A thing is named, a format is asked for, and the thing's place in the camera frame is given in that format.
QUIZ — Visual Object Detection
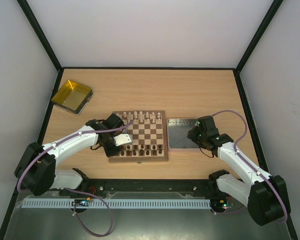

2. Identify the wooden chess board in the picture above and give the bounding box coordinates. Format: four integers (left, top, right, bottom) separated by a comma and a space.
109, 110, 169, 163

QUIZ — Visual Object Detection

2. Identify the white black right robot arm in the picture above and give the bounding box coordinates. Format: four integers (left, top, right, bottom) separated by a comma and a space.
187, 115, 291, 226

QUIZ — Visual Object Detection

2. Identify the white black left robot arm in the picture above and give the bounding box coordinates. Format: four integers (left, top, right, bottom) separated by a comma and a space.
14, 113, 132, 196

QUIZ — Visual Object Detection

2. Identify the left control circuit board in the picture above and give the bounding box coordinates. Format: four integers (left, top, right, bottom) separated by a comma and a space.
71, 197, 94, 207

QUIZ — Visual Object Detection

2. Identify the control circuit board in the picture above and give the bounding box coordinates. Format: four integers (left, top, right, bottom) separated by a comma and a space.
71, 197, 94, 207
210, 199, 234, 210

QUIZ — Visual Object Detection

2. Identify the right control circuit board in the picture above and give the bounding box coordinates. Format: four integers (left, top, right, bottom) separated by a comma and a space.
210, 199, 234, 210

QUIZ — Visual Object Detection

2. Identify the silver metal tin tray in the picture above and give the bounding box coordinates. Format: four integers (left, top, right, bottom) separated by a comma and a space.
167, 118, 200, 153

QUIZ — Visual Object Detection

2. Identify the yellow metal tin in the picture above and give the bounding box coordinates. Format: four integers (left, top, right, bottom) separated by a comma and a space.
51, 80, 94, 115

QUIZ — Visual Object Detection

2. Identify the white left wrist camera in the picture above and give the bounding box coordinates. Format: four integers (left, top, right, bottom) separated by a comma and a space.
114, 133, 133, 146

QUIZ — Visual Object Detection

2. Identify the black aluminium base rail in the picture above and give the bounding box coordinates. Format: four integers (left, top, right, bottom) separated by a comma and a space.
17, 173, 229, 199

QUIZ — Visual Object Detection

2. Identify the black enclosure frame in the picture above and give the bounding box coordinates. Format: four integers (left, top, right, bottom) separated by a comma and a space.
0, 0, 298, 240

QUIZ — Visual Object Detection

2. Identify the white slotted cable duct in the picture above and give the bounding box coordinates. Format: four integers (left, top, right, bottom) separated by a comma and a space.
21, 198, 211, 210

